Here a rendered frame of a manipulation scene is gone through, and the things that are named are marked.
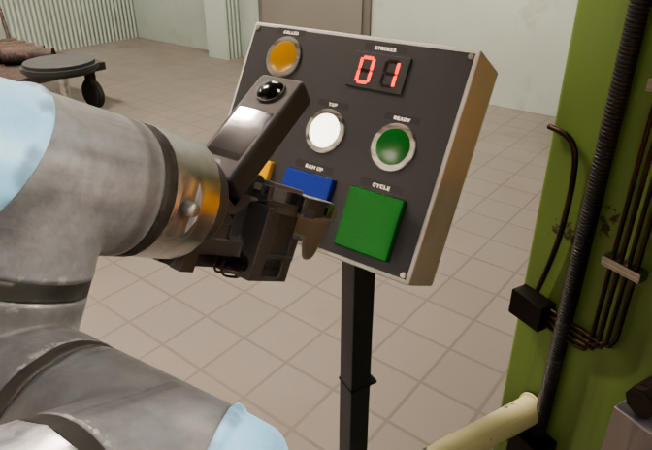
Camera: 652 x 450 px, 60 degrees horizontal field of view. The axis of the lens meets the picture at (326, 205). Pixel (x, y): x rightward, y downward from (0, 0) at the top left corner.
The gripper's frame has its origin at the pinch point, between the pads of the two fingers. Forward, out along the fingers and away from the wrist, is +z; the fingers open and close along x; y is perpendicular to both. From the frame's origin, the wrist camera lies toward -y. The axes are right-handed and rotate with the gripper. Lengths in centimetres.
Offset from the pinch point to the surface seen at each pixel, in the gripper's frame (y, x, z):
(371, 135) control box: -9.5, -3.4, 11.0
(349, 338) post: 20.9, -9.3, 34.8
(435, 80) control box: -17.5, 2.6, 11.0
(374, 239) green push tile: 2.3, 1.4, 10.3
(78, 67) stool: -23, -232, 119
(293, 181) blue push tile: -1.3, -12.0, 10.2
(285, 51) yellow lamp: -17.9, -19.7, 10.6
